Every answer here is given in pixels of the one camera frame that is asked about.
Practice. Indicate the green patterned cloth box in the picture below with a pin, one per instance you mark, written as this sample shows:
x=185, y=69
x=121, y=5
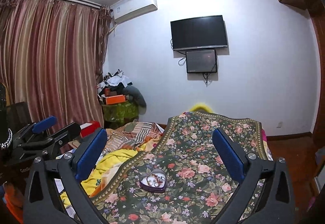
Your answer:
x=120, y=111

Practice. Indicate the floral green bedspread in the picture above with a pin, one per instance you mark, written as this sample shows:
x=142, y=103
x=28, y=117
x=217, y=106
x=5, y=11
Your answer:
x=198, y=184

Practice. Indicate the white air conditioner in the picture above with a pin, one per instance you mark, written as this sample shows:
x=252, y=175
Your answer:
x=126, y=10

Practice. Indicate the purple heart jewelry box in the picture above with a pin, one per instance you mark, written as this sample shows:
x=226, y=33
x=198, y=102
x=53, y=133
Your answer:
x=154, y=181

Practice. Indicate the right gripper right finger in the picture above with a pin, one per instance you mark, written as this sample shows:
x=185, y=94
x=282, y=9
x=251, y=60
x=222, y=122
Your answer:
x=242, y=169

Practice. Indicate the red and white box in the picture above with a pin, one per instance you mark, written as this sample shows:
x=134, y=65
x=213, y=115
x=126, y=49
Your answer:
x=88, y=128

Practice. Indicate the striped patchwork quilt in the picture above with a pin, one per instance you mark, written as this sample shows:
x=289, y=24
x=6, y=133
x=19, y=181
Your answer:
x=132, y=136

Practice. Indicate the black wall television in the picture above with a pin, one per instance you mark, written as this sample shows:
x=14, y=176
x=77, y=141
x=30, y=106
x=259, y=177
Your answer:
x=198, y=33

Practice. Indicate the pink striped curtain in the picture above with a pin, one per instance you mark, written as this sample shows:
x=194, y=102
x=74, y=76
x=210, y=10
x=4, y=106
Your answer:
x=52, y=56

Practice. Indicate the person's left hand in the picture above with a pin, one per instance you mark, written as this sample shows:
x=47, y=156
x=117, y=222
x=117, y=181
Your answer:
x=13, y=195

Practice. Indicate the white wall socket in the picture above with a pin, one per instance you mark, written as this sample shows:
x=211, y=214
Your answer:
x=279, y=125

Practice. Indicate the dark grey garment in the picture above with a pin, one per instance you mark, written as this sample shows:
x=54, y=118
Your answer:
x=137, y=97

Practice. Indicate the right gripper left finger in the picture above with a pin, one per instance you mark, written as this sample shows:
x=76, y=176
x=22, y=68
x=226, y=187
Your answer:
x=76, y=167

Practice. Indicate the yellow blanket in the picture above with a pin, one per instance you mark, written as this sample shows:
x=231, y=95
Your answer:
x=105, y=169

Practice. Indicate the orange box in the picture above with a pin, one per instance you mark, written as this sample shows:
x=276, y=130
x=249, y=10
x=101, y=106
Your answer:
x=113, y=99

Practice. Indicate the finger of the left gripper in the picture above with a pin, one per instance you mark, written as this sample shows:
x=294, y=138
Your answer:
x=44, y=124
x=63, y=136

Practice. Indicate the small wall monitor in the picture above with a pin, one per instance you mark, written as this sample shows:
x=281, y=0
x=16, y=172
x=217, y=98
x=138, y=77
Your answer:
x=201, y=61

